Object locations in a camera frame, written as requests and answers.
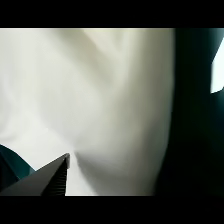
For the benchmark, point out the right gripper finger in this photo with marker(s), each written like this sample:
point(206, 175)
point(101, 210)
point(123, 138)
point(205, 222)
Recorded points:
point(46, 181)

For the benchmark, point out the white shirt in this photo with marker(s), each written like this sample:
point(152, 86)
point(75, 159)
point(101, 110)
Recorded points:
point(83, 100)

